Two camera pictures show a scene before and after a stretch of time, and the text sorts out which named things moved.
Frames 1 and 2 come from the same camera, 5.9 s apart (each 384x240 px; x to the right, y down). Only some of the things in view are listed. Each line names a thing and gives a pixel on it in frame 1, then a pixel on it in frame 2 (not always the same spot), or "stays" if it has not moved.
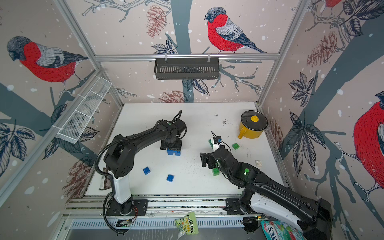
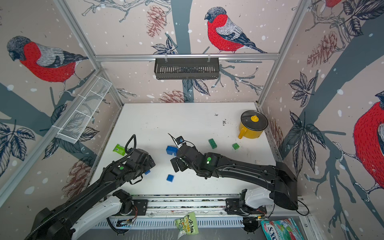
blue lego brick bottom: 170,178 stays
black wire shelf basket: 170,69 stays
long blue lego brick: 171,152 stays
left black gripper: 178,146 → 148,165
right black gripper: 211,157 → 181,166
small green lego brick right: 235,146 stays
